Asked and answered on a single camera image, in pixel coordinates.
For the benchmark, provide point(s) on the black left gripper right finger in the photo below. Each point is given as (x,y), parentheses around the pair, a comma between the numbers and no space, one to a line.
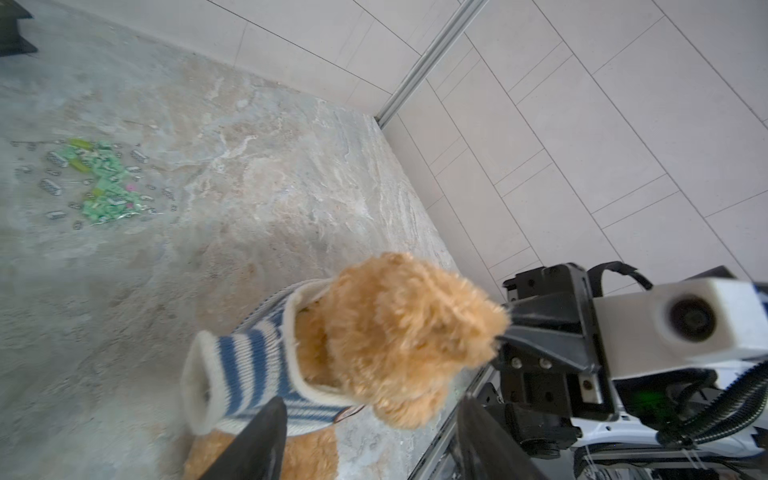
(486,450)

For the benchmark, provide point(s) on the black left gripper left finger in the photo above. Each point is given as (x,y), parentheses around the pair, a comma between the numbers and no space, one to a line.
(257,452)

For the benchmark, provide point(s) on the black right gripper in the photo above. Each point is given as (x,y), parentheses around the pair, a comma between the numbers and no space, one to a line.
(551,358)

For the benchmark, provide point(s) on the blue white striped sweater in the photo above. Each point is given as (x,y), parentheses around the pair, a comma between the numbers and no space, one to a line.
(226,380)

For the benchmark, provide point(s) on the brown teddy bear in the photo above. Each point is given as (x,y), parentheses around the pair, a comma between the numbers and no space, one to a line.
(392,333)

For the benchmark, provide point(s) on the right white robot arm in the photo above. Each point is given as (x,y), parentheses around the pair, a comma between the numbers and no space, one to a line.
(707,420)

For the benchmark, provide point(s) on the green brick pattern plastic bag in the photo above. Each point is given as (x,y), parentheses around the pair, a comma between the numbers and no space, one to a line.
(63,185)

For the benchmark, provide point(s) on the folded black chess board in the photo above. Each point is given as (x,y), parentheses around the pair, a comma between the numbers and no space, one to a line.
(11,40)

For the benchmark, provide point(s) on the aluminium mounting rail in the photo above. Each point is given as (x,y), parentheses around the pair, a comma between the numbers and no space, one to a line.
(441,458)

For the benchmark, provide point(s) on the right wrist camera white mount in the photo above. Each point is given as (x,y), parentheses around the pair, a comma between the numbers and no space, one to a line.
(689,324)

